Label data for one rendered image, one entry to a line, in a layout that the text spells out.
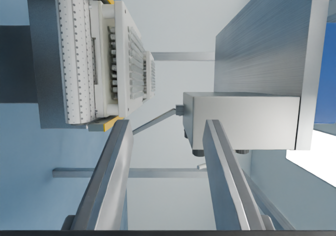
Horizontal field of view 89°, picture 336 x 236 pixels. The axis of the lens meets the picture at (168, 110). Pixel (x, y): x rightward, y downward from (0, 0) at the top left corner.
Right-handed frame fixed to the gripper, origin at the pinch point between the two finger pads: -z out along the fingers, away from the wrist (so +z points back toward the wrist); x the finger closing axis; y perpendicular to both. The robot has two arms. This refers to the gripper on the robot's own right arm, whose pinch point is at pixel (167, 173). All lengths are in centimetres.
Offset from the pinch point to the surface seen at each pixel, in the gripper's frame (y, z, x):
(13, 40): 7, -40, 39
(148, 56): 27, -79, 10
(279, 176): 270, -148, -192
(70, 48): 3.7, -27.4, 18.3
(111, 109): 16.7, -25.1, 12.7
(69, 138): 123, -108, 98
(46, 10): -1.4, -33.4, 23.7
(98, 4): -2.0, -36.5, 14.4
